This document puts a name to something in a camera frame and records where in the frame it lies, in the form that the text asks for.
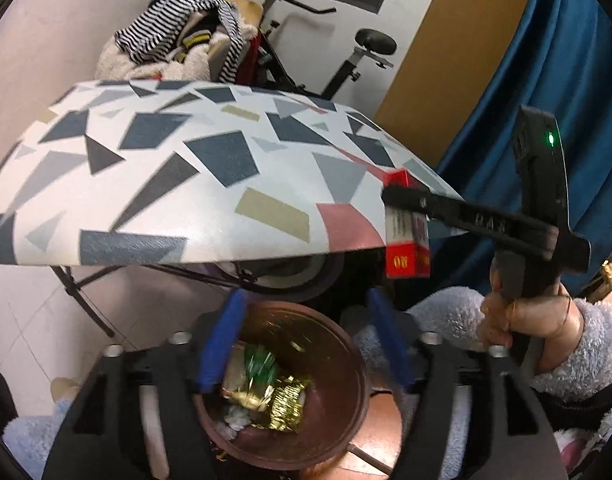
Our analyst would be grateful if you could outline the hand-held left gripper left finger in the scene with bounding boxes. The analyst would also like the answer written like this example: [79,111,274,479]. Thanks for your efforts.
[41,290,249,480]

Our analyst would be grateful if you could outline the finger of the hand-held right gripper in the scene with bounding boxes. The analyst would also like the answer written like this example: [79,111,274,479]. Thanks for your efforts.
[381,187,558,259]

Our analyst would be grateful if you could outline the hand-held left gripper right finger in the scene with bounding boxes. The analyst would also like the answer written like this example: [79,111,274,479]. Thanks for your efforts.
[368,287,572,480]

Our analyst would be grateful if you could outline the green and gold foil wrapper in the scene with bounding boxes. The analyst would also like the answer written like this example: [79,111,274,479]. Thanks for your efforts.
[220,344,283,412]

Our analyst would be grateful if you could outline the brown round bin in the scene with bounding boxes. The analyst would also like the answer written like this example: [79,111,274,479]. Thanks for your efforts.
[192,301,373,472]

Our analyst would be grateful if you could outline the red cardboard box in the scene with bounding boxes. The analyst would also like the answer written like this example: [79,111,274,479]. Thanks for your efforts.
[384,168,432,280]

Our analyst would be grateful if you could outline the white tissue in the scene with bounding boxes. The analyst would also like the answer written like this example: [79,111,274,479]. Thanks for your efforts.
[222,406,253,434]

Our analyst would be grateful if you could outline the person's right forearm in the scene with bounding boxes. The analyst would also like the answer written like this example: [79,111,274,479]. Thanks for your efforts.
[528,297,612,404]

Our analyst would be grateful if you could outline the person's right hand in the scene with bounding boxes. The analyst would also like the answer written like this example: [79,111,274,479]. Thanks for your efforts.
[478,257,585,374]

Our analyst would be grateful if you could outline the light blue fleece robe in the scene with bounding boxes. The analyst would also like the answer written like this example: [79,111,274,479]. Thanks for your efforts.
[1,284,489,480]

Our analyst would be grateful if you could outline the blue curtain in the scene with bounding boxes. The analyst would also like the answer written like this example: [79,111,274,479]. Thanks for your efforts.
[435,0,612,302]

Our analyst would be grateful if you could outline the wooden door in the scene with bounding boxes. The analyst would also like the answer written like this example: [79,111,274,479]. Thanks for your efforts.
[375,0,543,162]

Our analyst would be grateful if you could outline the beige slipper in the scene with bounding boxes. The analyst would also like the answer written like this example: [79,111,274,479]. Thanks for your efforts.
[50,376,83,402]

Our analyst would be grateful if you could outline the black exercise bike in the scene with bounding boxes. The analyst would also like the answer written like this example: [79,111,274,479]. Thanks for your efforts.
[240,0,398,102]

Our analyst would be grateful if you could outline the red garment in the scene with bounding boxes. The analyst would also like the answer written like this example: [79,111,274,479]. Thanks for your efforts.
[245,34,263,82]

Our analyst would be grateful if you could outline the white fleece garment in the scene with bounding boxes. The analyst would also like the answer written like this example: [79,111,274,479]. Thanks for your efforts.
[95,34,213,82]

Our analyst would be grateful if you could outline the wooden chair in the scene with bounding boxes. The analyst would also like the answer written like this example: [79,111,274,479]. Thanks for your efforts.
[206,0,265,84]

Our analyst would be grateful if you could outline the black garment with yellow stripe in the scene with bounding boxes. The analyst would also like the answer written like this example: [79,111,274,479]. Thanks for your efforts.
[177,11,223,57]

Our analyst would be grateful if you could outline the black and white striped shirt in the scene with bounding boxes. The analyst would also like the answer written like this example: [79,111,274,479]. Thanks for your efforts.
[113,0,243,84]

